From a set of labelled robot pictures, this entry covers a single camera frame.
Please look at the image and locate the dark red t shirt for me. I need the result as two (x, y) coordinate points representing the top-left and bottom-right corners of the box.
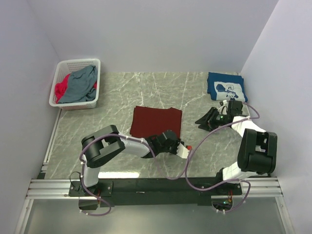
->
(130, 106), (182, 138)

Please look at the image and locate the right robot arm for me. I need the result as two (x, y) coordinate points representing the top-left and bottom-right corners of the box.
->
(195, 100), (277, 183)

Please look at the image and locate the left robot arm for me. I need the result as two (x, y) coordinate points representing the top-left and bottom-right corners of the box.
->
(79, 125), (189, 189)

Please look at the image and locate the folded blue t shirt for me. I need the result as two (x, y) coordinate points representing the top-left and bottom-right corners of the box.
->
(207, 72), (248, 102)

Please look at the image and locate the black base beam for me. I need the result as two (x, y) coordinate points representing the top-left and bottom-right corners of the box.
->
(68, 177), (244, 212)

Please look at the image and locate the grey blue t shirt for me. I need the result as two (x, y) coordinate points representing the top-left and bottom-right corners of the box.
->
(58, 65), (98, 104)

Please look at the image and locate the pink red t shirt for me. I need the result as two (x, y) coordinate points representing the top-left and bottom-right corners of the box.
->
(54, 74), (97, 104)

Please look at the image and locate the white plastic laundry basket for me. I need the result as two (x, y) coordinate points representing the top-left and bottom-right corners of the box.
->
(49, 58), (101, 110)

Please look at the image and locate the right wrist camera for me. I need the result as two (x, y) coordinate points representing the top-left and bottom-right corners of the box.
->
(218, 100), (228, 114)

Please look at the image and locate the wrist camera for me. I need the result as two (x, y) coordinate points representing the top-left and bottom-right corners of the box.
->
(176, 143), (192, 159)
(218, 100), (228, 114)

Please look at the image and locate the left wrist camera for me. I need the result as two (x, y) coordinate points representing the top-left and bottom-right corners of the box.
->
(176, 143), (192, 159)

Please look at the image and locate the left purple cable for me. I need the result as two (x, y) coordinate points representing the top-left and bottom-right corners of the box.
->
(79, 135), (195, 216)

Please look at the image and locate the purple cable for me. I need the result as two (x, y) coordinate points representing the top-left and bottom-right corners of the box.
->
(184, 102), (259, 216)
(79, 135), (195, 216)

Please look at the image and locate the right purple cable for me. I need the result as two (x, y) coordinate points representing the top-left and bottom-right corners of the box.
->
(184, 102), (259, 216)

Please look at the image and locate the aluminium rail frame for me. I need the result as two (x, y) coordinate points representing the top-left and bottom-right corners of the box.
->
(15, 177), (295, 234)

